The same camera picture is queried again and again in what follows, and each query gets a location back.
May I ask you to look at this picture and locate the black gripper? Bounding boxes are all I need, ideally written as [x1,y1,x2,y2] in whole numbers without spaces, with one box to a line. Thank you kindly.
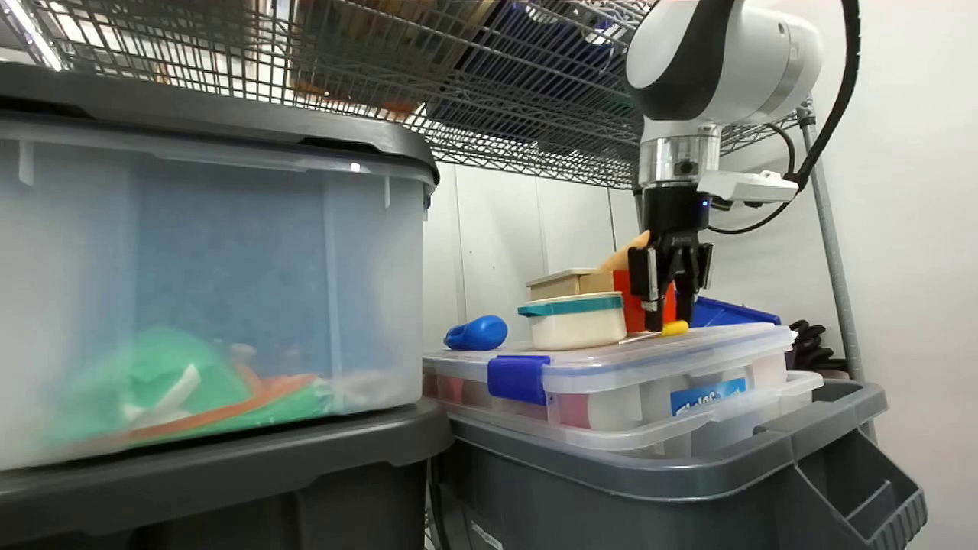
[622,181,714,332]

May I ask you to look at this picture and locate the cream dish with teal rim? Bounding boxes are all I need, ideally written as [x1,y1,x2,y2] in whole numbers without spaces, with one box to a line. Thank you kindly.
[517,290,629,350]

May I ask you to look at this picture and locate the brown cardboard box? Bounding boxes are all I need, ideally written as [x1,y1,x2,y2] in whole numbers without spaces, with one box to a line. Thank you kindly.
[288,0,501,117]

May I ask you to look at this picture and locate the tan toy bread loaf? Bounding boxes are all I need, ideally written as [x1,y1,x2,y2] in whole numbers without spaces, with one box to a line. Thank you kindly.
[599,227,653,275]

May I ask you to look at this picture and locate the blue plastic tray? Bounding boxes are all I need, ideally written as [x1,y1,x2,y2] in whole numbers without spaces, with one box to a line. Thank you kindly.
[689,290,785,331]

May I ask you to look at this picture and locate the clear compartment organiser blue latches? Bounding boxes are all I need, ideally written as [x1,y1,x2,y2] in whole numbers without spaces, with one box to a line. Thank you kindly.
[423,322,802,435]

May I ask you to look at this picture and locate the clear plastic lidded container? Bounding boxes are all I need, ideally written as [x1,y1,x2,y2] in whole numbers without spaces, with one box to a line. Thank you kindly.
[447,366,825,461]

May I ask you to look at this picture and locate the blue plastic toy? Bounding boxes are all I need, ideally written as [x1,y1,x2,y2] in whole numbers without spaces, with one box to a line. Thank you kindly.
[444,310,511,354]

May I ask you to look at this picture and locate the grey plastic storage bin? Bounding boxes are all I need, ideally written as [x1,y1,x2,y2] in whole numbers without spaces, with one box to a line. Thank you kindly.
[437,380,930,550]
[0,400,451,550]

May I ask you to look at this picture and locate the orange plastic item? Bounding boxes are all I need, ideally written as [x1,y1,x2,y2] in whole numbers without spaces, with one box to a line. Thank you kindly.
[132,371,320,437]

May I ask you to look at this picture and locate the clear storage tote grey lid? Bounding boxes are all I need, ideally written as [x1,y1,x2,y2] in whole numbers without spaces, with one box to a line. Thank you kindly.
[0,59,444,474]

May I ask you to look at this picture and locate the green plastic item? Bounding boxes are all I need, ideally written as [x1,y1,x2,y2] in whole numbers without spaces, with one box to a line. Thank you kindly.
[44,327,329,447]

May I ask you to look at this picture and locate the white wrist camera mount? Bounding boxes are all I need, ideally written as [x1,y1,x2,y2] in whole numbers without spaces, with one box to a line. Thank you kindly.
[700,166,804,210]

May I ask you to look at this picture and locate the black coiled cable bundle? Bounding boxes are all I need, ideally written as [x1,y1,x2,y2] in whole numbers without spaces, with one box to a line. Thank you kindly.
[785,317,849,380]

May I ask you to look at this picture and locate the grey metal shelf post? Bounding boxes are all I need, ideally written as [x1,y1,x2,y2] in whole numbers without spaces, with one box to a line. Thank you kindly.
[795,104,868,388]

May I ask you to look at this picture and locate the metal wire shelf rack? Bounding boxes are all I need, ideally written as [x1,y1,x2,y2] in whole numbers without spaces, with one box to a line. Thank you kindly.
[0,0,819,237]

